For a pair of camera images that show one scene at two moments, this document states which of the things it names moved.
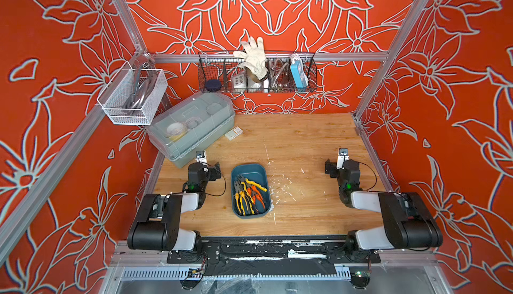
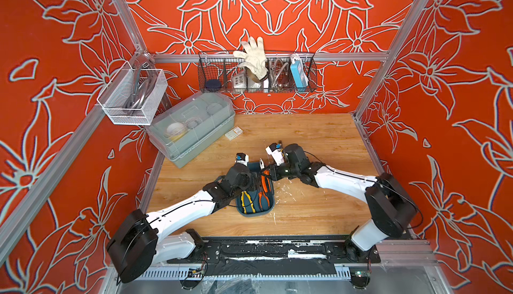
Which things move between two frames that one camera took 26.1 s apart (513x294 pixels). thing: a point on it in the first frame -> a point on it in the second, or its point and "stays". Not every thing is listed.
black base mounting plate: x=329 y=249 stays
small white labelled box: x=234 y=132 stays
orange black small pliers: x=256 y=193 -> x=266 y=181
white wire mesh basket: x=133 y=95 stays
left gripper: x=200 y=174 -> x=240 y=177
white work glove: x=255 y=63 stays
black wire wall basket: x=287 y=73 stays
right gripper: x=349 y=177 -> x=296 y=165
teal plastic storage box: x=250 y=190 stays
